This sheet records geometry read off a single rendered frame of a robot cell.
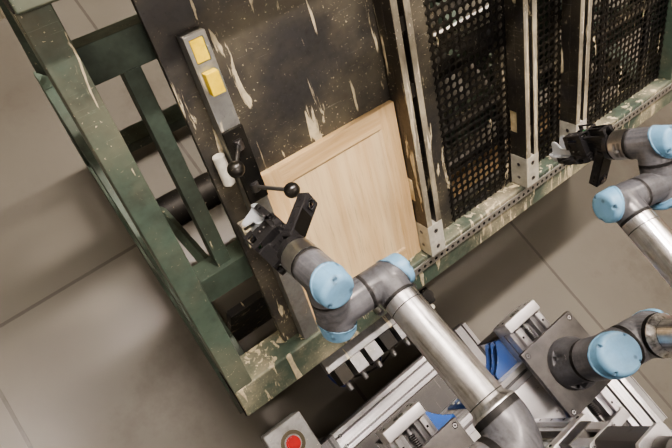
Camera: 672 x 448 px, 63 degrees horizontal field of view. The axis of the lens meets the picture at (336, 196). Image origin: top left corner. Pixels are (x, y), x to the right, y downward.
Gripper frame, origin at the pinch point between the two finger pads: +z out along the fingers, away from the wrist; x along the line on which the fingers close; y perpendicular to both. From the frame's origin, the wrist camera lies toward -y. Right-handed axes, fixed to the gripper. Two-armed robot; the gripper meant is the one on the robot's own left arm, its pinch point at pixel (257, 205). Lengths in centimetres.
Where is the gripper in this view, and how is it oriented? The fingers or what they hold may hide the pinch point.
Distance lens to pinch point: 125.4
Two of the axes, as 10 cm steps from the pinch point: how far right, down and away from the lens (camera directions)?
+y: -6.7, 7.3, -1.3
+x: 4.8, 5.6, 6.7
